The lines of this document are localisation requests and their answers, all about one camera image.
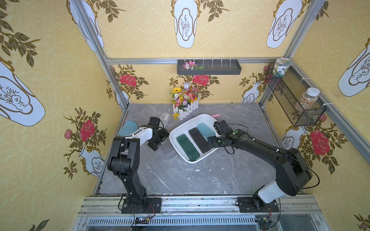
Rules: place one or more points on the clear plastic pencil case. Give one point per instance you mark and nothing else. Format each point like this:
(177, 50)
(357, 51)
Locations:
(165, 117)

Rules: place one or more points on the teal translucent pencil case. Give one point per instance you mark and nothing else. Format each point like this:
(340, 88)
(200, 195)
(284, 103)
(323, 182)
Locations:
(205, 130)

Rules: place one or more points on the black wire basket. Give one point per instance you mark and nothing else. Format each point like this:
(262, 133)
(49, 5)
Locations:
(288, 91)

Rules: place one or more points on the pink flowers on shelf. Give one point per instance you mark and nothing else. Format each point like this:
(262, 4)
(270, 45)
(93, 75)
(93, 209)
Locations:
(191, 65)

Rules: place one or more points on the clear jar white lid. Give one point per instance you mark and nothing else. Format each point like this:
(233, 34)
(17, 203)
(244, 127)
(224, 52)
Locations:
(307, 99)

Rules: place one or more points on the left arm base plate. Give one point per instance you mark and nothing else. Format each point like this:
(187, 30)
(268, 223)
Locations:
(149, 205)

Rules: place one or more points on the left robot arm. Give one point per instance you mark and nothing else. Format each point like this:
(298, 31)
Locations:
(124, 159)

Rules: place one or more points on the left circuit board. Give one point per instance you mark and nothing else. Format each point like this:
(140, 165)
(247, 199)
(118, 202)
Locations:
(142, 221)

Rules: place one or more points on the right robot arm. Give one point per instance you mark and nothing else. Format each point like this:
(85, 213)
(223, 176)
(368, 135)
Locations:
(292, 173)

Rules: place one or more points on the right circuit board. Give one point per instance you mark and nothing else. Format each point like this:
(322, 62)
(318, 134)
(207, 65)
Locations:
(263, 224)

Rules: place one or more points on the circuit board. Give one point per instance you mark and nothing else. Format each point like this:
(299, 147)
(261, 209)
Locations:
(142, 221)
(263, 224)

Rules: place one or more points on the black pencil case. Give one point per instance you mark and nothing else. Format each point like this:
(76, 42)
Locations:
(199, 140)

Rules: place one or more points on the grey wall shelf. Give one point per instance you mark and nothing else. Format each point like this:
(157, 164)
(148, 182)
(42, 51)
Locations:
(213, 66)

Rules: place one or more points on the dark green pencil case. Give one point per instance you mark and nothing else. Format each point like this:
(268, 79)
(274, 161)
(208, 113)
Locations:
(188, 147)

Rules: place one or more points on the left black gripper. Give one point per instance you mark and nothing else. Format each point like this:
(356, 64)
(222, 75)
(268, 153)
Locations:
(157, 138)

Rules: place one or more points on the flower pot with white fence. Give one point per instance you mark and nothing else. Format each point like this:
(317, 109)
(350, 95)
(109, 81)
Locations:
(184, 101)

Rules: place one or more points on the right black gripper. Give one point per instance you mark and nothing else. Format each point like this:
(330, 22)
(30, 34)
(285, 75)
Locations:
(215, 141)

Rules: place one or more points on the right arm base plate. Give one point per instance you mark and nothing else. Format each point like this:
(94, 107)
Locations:
(254, 205)

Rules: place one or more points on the white storage box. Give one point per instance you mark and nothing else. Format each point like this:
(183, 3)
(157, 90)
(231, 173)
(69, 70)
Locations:
(184, 128)

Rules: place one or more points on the jar with patterned label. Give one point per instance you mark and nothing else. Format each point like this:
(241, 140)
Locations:
(281, 66)

